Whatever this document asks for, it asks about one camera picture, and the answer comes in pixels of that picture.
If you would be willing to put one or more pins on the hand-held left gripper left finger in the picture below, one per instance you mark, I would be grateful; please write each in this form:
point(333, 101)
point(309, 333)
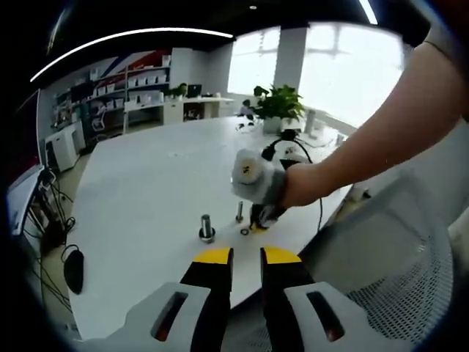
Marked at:
point(209, 289)

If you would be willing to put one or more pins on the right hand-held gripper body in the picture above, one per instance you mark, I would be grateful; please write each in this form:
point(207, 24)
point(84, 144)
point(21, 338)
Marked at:
point(253, 176)

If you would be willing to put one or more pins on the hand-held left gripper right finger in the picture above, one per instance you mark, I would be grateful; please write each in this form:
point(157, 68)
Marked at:
point(282, 289)

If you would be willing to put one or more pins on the thin steel threaded stud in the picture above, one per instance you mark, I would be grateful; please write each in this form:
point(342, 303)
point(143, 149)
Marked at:
point(240, 210)

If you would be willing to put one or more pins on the thick steel threaded stud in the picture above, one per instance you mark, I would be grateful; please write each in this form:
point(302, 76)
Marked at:
point(205, 223)

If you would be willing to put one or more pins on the person's right hand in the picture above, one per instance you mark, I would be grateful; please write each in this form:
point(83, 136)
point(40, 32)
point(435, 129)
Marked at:
point(302, 187)

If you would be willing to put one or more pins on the large potted green plant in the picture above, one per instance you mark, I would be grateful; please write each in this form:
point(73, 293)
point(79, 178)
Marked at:
point(278, 104)

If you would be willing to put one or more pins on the white bottle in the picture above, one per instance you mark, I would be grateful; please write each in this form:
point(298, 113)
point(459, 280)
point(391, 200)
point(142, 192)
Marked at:
point(310, 122)

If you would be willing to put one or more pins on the small white cup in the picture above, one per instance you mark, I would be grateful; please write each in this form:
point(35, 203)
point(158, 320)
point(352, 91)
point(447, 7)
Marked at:
point(341, 138)

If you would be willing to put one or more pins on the black monitor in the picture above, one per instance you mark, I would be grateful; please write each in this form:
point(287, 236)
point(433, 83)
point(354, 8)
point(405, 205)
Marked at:
point(194, 90)

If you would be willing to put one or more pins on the white counter desk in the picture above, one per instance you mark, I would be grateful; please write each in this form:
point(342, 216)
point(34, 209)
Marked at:
point(172, 110)

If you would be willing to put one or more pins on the small potted plant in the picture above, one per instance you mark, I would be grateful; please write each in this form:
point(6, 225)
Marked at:
point(177, 91)

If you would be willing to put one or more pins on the grey mesh office chair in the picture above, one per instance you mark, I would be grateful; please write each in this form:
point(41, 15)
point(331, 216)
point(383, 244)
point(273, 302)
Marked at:
point(384, 238)

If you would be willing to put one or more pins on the black oval device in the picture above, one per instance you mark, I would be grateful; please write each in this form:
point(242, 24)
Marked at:
point(74, 273)

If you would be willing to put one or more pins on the shelving with white bins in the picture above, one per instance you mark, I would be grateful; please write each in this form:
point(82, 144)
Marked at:
point(146, 80)

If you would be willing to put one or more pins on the ceiling light strip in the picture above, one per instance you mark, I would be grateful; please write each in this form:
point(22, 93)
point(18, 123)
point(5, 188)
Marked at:
point(368, 11)
point(128, 33)

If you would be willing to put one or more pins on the white cabinet unit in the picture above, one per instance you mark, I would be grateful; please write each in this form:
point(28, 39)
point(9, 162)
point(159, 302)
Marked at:
point(62, 146)

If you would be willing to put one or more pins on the grey side desk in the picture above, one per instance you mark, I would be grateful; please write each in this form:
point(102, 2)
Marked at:
point(22, 198)

